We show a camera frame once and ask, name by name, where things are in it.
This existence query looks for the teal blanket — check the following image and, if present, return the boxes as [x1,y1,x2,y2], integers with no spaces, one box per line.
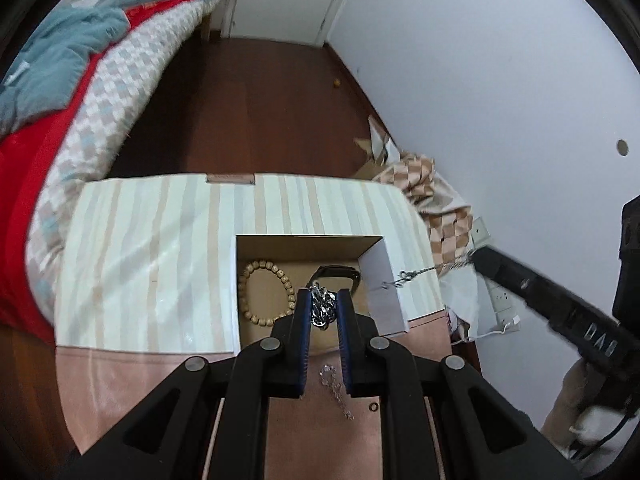
[0,0,224,134]

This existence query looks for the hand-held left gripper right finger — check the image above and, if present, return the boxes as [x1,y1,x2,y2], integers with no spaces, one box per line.
[336,287,586,480]

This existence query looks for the chunky silver chain bracelet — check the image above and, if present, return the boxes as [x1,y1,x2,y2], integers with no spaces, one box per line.
[308,282,341,332]

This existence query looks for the wooden bead bracelet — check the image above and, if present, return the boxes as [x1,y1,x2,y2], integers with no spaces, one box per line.
[237,258,295,326]

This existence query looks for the checkered beige quilt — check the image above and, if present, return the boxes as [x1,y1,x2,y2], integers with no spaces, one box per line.
[24,0,209,322]

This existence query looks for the thin silver necklace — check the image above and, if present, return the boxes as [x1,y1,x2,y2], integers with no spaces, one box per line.
[382,258,479,291]

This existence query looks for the white wall socket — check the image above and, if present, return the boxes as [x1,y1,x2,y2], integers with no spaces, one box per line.
[471,215,494,249]

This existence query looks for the brown checkered cloth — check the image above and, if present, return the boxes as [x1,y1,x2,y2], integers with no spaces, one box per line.
[372,152,482,282]

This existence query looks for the red blanket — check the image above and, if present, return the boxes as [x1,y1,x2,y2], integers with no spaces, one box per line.
[0,2,197,347]

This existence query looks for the striped cream pink cloth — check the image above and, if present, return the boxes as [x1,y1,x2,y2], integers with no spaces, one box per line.
[53,172,482,480]

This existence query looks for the beige fuzzy post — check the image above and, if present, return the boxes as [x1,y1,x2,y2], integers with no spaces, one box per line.
[541,359,603,442]

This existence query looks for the black band bracelet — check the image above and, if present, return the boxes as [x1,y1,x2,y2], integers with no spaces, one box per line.
[304,264,361,307]

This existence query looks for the torn cardboard pieces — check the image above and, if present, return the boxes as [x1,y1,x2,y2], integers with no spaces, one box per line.
[352,114,402,182]

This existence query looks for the small silver chain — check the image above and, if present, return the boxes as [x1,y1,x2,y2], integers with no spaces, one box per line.
[318,363,356,422]

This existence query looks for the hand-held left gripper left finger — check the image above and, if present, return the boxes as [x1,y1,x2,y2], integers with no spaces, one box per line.
[50,287,313,480]

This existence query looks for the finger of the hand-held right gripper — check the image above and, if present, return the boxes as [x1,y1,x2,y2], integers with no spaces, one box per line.
[472,245,640,387]

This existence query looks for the cardboard box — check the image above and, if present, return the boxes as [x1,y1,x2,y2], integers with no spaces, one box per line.
[234,233,411,362]

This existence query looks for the white cable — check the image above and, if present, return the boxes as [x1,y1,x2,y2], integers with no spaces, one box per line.
[475,314,522,337]

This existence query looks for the black cable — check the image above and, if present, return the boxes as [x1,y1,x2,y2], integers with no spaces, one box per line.
[564,400,640,462]

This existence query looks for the white power strip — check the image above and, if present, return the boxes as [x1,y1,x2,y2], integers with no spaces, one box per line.
[482,279,517,317]

